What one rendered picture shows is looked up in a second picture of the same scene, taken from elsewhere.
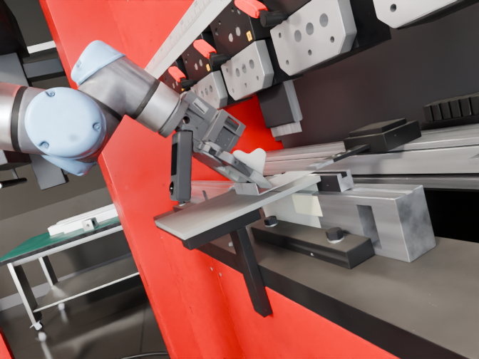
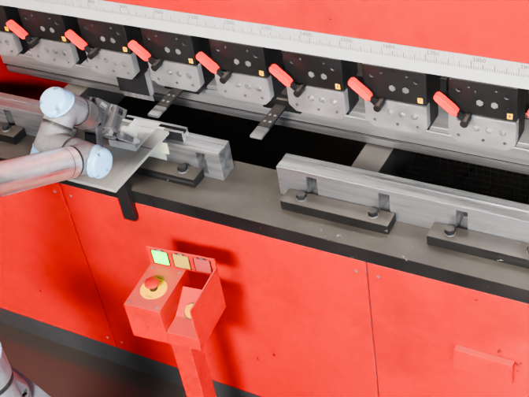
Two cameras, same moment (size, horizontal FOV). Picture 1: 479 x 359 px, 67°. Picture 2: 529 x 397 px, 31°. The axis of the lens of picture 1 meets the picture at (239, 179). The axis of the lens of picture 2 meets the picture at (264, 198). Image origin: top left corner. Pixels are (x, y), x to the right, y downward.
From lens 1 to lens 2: 208 cm
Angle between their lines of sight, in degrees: 42
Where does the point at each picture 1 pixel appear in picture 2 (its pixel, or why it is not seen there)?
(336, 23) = (196, 80)
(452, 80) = not seen: hidden behind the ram
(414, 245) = (225, 171)
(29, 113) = (94, 165)
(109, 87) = (72, 118)
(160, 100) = (92, 114)
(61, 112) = (103, 161)
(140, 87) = (84, 111)
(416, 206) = (226, 152)
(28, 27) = not seen: outside the picture
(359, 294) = (205, 202)
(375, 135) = not seen: hidden behind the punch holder
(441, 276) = (238, 187)
